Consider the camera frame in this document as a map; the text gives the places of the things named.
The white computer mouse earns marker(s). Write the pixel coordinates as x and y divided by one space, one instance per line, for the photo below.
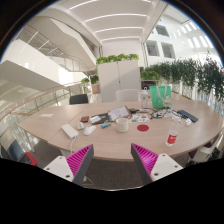
89 130

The white swivel chair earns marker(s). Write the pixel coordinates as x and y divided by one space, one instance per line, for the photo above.
203 151

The open booklet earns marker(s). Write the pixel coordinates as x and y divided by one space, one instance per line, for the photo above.
118 113

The small red-black box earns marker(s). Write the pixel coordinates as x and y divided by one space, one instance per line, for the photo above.
84 119

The small white oval case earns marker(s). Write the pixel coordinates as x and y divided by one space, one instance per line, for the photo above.
80 125

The green tote bag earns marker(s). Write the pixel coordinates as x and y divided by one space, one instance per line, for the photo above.
160 96

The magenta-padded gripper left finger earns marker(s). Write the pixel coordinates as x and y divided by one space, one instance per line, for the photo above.
78 160

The black notebook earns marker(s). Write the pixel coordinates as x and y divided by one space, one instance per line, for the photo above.
104 117

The clear red-labelled water bottle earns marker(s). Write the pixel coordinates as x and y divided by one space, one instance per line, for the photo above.
172 137

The clear shaker bottle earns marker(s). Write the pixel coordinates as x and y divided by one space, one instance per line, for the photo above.
144 98

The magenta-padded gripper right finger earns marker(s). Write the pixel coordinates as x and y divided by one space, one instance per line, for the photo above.
146 160

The small teal pack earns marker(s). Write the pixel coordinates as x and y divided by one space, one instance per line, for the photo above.
106 125

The dark blue flat case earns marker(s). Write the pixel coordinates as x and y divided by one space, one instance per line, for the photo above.
187 115

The black chair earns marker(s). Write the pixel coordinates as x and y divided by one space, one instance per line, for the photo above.
78 99

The red and grey chair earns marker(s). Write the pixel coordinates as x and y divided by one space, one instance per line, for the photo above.
29 158

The green hedge row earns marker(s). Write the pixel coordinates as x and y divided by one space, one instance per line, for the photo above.
196 75

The white cabinet with plants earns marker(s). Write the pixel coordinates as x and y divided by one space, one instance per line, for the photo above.
118 80

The colourful sticker sheet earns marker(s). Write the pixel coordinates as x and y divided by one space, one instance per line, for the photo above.
140 118

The wooden planter with plants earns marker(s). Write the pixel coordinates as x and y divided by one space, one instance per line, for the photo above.
95 85

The flat round red coaster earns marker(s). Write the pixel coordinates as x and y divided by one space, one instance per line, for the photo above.
143 127

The white grid-pattern mug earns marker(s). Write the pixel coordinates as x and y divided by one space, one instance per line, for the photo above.
122 125

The white power adapter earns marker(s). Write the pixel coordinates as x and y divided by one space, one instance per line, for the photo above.
188 122

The white paper slip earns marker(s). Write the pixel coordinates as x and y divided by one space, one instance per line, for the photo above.
46 115

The white card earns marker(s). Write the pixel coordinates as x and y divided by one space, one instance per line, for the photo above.
95 119

